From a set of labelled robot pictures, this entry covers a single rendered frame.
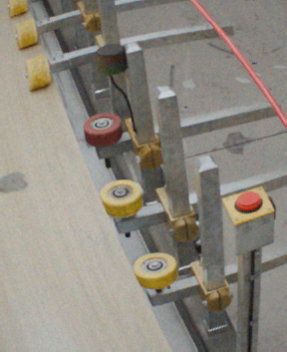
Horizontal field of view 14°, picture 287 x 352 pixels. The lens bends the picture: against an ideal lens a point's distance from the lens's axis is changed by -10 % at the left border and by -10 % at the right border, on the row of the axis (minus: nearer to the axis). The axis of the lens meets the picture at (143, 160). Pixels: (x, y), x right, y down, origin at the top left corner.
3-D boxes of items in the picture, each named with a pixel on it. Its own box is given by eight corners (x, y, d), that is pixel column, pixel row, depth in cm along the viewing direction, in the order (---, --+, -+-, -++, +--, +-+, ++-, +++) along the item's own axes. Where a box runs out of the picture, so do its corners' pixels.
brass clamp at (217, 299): (217, 272, 233) (216, 254, 231) (234, 307, 222) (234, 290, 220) (188, 281, 232) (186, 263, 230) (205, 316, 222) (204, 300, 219)
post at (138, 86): (163, 223, 277) (138, 39, 250) (167, 232, 275) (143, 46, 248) (148, 227, 277) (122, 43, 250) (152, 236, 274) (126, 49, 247)
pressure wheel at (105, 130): (122, 152, 272) (116, 107, 266) (132, 172, 266) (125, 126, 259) (86, 161, 271) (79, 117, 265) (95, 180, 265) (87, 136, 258)
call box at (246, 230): (262, 223, 188) (261, 184, 184) (274, 246, 183) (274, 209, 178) (223, 236, 187) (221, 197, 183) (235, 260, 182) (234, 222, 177)
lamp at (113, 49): (133, 125, 263) (121, 41, 251) (140, 138, 258) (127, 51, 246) (106, 131, 262) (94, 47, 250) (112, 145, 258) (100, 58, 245)
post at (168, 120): (192, 276, 256) (170, 82, 229) (196, 284, 253) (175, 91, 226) (177, 280, 255) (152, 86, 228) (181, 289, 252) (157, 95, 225)
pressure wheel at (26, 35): (33, 13, 298) (37, 34, 295) (33, 26, 305) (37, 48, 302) (13, 20, 297) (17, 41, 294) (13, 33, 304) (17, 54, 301)
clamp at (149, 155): (148, 133, 273) (145, 114, 270) (165, 167, 262) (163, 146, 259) (123, 140, 272) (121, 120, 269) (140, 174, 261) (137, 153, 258)
